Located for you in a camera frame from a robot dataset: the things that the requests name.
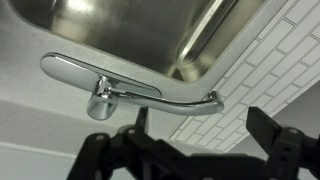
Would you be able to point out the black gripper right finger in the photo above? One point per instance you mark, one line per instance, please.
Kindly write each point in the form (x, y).
(288, 148)

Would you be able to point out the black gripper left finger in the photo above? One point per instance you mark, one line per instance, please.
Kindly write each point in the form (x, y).
(134, 150)

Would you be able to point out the chrome sink faucet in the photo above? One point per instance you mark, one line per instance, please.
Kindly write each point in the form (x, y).
(108, 89)

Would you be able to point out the stainless steel sink basin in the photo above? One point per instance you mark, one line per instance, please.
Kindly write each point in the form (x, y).
(180, 39)

